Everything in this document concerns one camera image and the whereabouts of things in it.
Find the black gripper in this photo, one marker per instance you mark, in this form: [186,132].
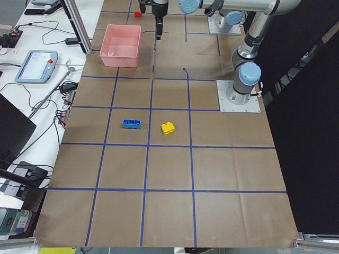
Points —
[159,10]

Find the blue toy block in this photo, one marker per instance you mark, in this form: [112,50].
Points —
[131,124]

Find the yellow toy block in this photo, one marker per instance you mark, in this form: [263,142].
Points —
[167,128]

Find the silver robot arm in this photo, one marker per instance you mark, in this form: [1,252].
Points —
[227,22]
[247,73]

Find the pink plastic box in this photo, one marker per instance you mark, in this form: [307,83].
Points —
[120,47]

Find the black power adapter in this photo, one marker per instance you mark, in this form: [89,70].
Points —
[71,41]

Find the teach pendant tablet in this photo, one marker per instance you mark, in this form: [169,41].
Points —
[37,67]

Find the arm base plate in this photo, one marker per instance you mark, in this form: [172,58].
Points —
[217,25]
[232,102]

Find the aluminium frame post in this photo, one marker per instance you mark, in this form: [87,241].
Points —
[77,24]

